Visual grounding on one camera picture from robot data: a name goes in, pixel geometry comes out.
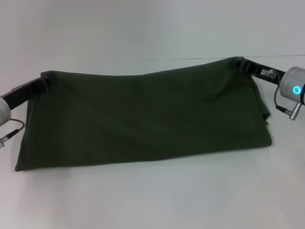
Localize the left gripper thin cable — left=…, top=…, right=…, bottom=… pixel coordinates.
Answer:
left=0, top=118, right=26, bottom=149

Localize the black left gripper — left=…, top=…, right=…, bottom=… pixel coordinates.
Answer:
left=2, top=75, right=52, bottom=111

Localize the right gripper cable with connector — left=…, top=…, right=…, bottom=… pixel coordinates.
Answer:
left=260, top=68, right=302, bottom=122

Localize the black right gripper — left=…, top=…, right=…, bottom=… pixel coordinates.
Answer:
left=235, top=58, right=287, bottom=86

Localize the dark green FREE T-shirt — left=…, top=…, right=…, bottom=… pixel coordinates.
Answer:
left=14, top=56, right=272, bottom=173

